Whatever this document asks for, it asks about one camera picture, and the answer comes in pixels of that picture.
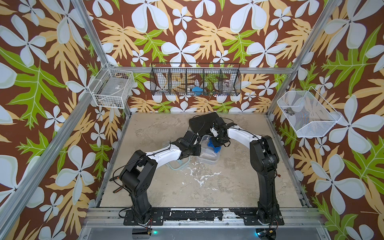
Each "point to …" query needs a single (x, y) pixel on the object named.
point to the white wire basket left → (111, 88)
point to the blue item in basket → (197, 90)
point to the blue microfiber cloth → (217, 149)
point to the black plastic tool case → (202, 124)
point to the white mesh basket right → (308, 113)
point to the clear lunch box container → (209, 155)
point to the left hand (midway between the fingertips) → (201, 148)
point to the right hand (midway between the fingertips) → (215, 142)
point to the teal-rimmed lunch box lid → (180, 164)
